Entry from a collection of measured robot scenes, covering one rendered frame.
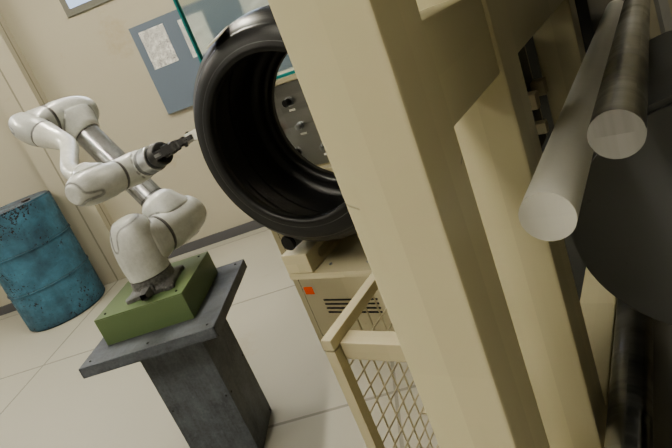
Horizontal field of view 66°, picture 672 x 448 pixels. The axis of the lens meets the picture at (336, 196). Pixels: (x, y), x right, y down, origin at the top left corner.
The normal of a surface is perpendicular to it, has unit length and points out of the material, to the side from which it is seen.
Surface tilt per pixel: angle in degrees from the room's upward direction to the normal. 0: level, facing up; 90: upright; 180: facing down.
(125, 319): 90
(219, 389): 90
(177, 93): 90
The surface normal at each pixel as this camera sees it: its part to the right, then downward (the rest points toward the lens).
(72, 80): -0.03, 0.33
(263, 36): -0.43, 0.22
